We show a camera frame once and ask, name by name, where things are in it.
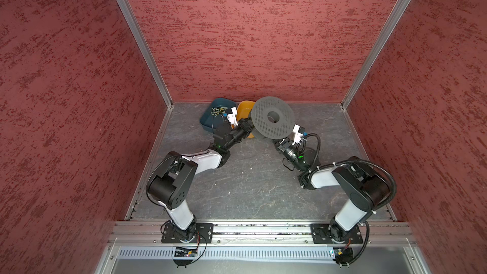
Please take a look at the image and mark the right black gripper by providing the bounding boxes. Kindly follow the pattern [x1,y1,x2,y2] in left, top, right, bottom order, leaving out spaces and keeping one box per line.
[269,130,305,172]

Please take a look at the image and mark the teal plastic bin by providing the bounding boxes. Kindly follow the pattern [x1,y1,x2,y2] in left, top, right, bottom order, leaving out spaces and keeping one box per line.
[200,98,237,133]

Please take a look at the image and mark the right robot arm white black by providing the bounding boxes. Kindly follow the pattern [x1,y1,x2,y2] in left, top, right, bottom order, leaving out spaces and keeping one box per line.
[273,138,397,243]

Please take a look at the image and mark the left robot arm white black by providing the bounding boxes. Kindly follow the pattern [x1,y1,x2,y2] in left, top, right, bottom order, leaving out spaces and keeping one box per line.
[146,117,254,242]

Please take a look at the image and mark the right aluminium corner post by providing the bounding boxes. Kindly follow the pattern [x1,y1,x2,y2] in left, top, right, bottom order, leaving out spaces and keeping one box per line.
[341,0,412,111]

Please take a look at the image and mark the left aluminium corner post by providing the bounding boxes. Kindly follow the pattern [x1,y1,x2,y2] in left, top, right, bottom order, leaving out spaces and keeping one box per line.
[116,0,174,110]

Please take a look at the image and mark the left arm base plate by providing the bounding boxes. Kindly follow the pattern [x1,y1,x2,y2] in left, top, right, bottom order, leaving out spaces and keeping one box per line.
[161,223,214,244]

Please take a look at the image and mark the yellow plastic bin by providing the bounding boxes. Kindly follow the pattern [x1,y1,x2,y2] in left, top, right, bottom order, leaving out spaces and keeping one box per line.
[235,100,255,128]

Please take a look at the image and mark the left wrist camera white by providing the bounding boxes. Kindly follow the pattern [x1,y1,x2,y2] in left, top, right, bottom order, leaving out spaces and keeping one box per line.
[227,107,238,128]

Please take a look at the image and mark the grey cable spool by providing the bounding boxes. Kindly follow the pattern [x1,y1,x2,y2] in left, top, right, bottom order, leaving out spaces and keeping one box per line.
[249,96,295,140]

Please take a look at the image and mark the aluminium corner post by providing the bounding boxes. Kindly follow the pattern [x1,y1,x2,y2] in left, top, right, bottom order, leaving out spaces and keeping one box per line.
[116,0,174,110]
[341,0,412,111]

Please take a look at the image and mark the aluminium front rail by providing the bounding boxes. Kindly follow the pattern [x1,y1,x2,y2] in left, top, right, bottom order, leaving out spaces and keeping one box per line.
[108,219,418,247]

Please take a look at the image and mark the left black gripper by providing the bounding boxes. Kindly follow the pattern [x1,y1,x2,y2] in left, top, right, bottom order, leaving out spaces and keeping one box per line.
[225,115,259,150]

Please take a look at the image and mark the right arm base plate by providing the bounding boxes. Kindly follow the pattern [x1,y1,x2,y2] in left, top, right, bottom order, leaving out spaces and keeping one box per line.
[310,223,363,246]

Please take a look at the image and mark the white vented cable duct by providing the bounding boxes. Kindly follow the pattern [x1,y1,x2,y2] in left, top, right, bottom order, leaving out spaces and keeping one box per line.
[117,246,335,263]

